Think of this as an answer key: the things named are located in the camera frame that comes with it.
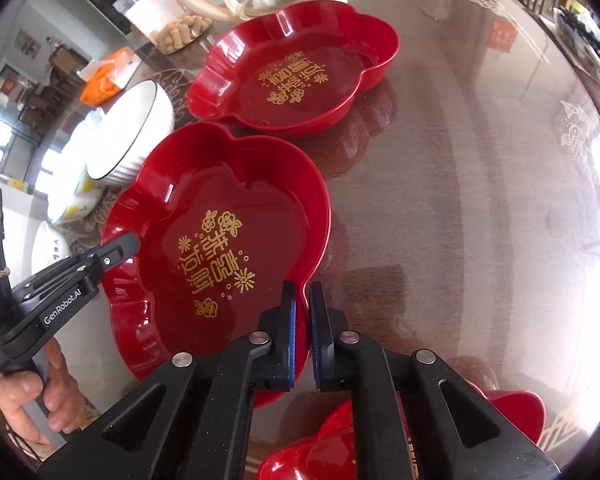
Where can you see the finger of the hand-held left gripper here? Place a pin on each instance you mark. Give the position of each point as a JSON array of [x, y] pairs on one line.
[[117, 254]]

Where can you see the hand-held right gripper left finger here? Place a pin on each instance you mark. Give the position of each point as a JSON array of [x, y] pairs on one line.
[[291, 340]]

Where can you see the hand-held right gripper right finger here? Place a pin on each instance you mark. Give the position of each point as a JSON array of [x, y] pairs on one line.
[[316, 340]]

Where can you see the white blue-floral bowl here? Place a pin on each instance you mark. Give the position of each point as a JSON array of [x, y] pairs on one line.
[[50, 250]]

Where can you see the yellow floral bowl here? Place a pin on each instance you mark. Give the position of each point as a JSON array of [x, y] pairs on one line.
[[70, 175]]

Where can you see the red flower-shaped plate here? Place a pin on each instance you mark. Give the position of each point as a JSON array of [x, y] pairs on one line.
[[305, 105], [305, 455], [220, 195]]

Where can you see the person's left hand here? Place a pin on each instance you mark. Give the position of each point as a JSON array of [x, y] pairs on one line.
[[20, 402]]

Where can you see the white ribbed bowl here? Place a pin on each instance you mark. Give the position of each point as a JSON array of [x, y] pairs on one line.
[[130, 125]]

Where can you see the orange tissue pack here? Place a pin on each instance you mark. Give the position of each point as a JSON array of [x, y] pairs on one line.
[[105, 85]]

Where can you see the clear plastic snack jar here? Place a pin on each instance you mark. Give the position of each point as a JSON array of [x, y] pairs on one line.
[[155, 15]]

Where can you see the cluttered side shelf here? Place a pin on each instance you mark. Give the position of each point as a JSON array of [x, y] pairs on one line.
[[590, 45]]

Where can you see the wall painting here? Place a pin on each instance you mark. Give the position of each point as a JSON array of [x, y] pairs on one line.
[[29, 43]]

